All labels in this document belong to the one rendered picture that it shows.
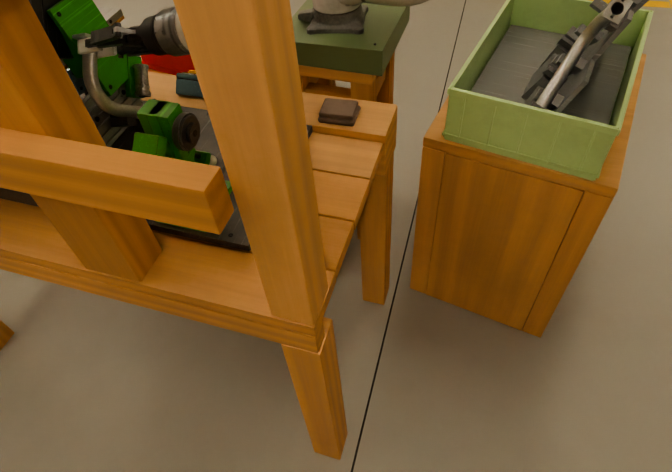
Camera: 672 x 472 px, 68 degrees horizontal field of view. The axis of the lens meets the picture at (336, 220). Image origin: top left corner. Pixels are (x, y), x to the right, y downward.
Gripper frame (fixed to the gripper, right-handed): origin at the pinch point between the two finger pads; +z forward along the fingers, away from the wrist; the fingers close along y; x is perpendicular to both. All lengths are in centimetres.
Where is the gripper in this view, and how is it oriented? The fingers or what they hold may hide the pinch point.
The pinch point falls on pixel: (97, 47)
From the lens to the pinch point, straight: 124.2
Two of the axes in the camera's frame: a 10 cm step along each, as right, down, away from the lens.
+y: -4.3, 0.4, -9.0
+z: -9.0, -0.1, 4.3
